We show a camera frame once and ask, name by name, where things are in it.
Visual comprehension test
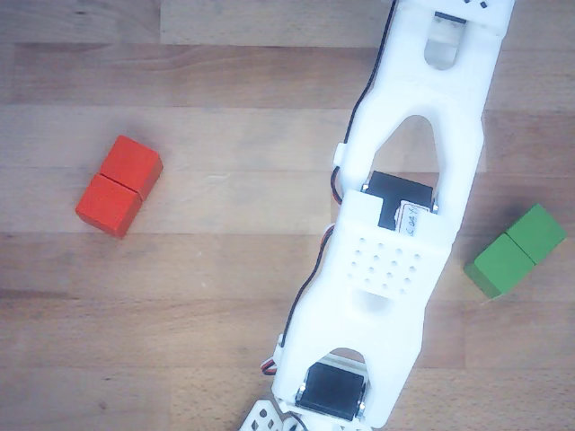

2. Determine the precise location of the red rectangular wooden block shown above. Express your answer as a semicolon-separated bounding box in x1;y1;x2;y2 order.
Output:
75;135;164;240

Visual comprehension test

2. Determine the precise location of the green rectangular wooden block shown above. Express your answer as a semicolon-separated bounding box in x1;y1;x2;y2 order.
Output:
464;203;568;301

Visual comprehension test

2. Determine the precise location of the black arm servo cable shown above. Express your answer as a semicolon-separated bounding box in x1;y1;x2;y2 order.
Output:
280;0;399;347

